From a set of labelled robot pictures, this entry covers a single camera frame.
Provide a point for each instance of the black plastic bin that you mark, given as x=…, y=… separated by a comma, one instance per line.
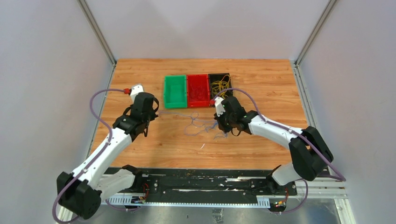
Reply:
x=218, y=82

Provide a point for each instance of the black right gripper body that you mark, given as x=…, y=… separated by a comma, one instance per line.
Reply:
x=226, y=122

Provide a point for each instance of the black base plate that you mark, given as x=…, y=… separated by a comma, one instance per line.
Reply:
x=202, y=188

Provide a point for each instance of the aluminium frame post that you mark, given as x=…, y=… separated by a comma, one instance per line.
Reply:
x=315, y=31
x=97, y=31

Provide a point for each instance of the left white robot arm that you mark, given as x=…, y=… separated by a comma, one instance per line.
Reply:
x=84, y=189

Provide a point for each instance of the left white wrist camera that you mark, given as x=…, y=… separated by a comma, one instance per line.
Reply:
x=135, y=90

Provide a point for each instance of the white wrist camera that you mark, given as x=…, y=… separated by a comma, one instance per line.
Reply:
x=135, y=90
x=219, y=108

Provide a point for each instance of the green plastic bin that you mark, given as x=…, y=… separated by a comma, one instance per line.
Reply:
x=175, y=92

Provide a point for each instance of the aluminium frame post right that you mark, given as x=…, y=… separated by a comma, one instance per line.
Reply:
x=315, y=31

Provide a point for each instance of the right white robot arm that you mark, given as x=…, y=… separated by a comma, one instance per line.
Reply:
x=309, y=152

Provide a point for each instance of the aluminium frame post left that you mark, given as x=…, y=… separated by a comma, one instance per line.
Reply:
x=97, y=31

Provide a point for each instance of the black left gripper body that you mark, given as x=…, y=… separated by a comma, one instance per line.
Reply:
x=151, y=116

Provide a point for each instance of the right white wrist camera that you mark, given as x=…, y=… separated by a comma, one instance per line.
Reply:
x=219, y=108

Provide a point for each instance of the red plastic bin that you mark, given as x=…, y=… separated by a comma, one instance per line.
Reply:
x=198, y=94

